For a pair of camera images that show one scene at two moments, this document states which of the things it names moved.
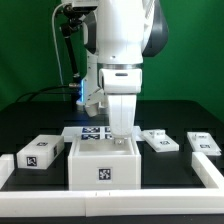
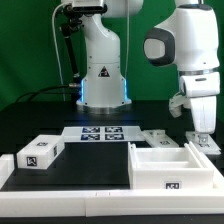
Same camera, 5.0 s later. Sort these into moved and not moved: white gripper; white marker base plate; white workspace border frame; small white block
Moved: white gripper
Not moved: white marker base plate; white workspace border frame; small white block
